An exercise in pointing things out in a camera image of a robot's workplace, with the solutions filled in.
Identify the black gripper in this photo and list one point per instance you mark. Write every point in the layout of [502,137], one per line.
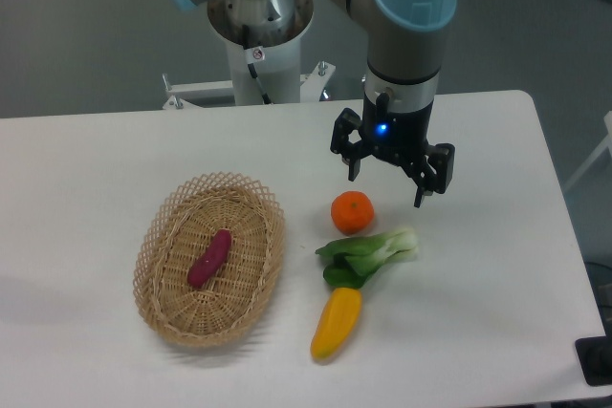
[397,138]

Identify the orange tangerine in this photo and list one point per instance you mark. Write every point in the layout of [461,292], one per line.
[352,212]

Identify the black box at table edge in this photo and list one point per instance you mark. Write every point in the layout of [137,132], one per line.
[594,355]

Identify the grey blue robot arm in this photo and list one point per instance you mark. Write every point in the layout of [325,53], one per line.
[406,42]

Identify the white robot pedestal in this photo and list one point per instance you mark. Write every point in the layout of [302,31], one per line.
[261,36]

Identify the white metal base frame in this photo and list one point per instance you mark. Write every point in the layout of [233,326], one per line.
[276,88]

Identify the yellow pepper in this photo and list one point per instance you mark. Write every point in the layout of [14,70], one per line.
[338,319]

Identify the purple sweet potato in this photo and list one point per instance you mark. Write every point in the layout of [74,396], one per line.
[211,260]

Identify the oval wicker basket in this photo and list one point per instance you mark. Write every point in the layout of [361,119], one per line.
[233,299]

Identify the green bok choy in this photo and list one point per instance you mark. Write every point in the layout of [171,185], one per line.
[350,262]

